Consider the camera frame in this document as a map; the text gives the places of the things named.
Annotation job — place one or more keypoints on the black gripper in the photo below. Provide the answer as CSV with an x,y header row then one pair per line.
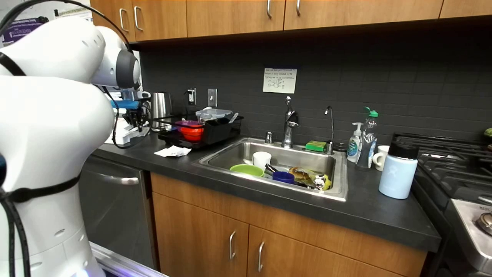
x,y
136,112

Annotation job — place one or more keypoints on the white plastic rack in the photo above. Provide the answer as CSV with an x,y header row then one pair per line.
x,y
119,131

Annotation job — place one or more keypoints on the white robot base platform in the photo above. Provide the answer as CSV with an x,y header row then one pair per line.
x,y
124,262

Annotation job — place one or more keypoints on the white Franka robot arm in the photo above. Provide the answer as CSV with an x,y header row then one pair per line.
x,y
47,128

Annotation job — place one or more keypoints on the white plastic box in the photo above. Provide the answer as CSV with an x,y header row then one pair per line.
x,y
124,142

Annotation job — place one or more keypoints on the pale blue canister black lid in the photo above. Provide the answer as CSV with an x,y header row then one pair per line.
x,y
397,174

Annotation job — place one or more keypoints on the steel kettle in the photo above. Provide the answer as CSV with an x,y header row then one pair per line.
x,y
161,108

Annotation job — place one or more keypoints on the white paper packet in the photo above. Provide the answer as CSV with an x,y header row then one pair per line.
x,y
171,151

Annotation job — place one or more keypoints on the red bowl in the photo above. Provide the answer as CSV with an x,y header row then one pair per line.
x,y
191,132

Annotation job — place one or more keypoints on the black dish rack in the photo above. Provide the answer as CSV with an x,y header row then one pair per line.
x,y
220,132

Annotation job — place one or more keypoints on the stainless steel dishwasher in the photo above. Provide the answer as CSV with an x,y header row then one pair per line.
x,y
117,216

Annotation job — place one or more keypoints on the wooden upper cabinet door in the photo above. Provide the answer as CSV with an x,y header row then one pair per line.
x,y
466,5
359,9
159,17
105,17
231,15

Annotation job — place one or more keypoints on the wooden cabinet door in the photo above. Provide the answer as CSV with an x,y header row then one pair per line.
x,y
194,240
159,17
466,5
359,9
308,262
105,17
231,15

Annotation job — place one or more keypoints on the green plate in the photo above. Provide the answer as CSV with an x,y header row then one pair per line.
x,y
247,168

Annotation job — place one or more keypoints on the white cup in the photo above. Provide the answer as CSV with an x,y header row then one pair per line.
x,y
262,157

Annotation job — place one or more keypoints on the wooden lower cabinet door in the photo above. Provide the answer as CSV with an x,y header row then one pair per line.
x,y
194,240
308,262

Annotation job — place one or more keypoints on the small chrome sink knob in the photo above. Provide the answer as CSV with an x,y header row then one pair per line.
x,y
268,136

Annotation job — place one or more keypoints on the chrome kitchen faucet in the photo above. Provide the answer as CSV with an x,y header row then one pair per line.
x,y
288,131

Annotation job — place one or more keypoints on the blue dish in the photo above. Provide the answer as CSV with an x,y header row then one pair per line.
x,y
284,176

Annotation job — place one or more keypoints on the stainless steel sink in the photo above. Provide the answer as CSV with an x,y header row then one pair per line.
x,y
302,156

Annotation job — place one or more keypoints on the green sponge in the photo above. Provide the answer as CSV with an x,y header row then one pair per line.
x,y
316,145

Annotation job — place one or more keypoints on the dishes in sink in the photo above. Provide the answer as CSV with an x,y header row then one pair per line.
x,y
313,177

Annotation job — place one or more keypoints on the slim chrome tap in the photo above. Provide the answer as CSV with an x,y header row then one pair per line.
x,y
331,128

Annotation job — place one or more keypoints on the clear hand soap bottle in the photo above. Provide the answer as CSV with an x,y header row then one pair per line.
x,y
354,146

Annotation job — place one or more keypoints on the green capped dish soap bottle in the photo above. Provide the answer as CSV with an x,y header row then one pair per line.
x,y
368,140

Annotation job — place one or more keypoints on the white ceramic mug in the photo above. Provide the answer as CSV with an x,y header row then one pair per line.
x,y
380,154

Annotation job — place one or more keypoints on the black gas stove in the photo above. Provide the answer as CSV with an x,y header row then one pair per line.
x,y
451,169

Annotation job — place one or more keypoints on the small green object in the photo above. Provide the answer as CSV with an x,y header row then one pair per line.
x,y
488,131

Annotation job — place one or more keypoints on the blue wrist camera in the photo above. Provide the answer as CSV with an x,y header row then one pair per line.
x,y
125,105

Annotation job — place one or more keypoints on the wall power outlet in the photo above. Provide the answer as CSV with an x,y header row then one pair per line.
x,y
191,96

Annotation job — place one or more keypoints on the wall switch plate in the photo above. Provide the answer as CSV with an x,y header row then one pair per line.
x,y
213,96

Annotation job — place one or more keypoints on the white wall sign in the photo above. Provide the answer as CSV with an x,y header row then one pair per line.
x,y
279,80

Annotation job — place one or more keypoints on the purple wall poster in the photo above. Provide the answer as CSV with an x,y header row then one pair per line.
x,y
25,26

